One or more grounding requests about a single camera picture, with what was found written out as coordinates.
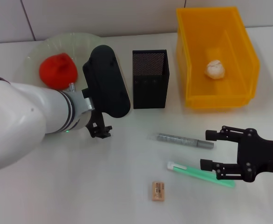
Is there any red-orange orange fruit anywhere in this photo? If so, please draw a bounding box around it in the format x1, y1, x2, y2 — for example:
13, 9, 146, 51
39, 53, 78, 89

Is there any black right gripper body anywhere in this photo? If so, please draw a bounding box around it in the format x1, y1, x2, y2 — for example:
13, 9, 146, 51
236, 127, 273, 182

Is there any white paper ball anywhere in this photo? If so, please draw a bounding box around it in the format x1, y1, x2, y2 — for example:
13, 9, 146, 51
204, 59, 226, 80

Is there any pale green glass fruit plate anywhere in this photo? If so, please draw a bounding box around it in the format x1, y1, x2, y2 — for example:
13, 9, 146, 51
22, 32, 121, 94

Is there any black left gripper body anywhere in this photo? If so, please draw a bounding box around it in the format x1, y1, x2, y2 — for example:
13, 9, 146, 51
86, 109, 106, 133

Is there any green pen with white cap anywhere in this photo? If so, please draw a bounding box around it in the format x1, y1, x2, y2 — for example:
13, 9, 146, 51
166, 161, 236, 189

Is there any tan rectangular eraser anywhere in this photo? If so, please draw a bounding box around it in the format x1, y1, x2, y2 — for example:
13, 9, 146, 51
150, 181, 166, 202

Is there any silver marker pen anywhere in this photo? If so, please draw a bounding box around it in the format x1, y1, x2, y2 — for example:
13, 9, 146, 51
148, 132, 215, 150

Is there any yellow plastic bin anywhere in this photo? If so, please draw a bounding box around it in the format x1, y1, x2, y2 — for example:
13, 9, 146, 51
175, 6, 261, 110

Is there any black mesh pen holder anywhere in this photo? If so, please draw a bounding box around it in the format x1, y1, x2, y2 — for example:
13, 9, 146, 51
132, 49, 171, 110

